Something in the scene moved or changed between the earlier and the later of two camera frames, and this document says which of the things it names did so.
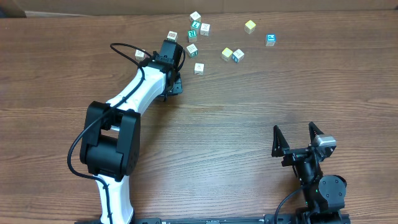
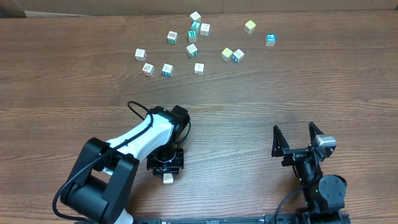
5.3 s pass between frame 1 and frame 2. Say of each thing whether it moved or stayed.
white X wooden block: stayed
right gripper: stayed
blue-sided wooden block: stayed
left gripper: moved
